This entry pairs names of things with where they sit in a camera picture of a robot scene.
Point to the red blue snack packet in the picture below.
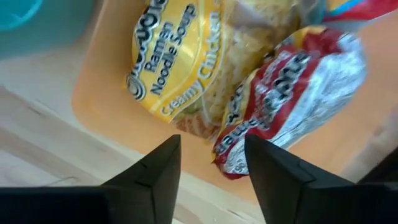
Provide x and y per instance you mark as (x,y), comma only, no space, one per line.
(367,11)

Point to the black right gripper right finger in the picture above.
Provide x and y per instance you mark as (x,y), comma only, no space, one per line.
(295,199)

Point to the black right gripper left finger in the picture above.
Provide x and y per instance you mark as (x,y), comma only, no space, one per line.
(140,199)

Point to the orange translucent plastic bin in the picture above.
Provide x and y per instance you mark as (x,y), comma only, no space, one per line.
(109,102)

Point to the teal plastic bin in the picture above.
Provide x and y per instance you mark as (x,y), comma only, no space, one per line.
(56,28)

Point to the red ramen noodle pack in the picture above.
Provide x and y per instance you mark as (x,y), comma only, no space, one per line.
(280,93)

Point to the yellow ramen noodle pack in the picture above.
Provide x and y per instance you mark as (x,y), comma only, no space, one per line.
(174,62)

